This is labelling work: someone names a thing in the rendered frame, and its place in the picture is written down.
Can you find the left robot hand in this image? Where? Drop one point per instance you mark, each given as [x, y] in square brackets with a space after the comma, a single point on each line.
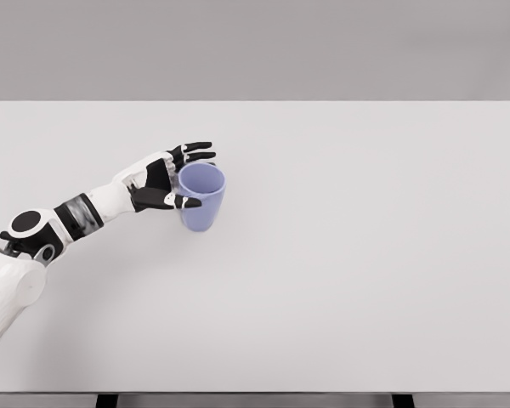
[155, 176]

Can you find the lavender plastic cup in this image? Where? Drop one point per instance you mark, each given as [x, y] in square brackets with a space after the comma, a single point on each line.
[202, 208]

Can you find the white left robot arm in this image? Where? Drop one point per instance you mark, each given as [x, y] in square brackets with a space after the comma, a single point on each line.
[34, 238]

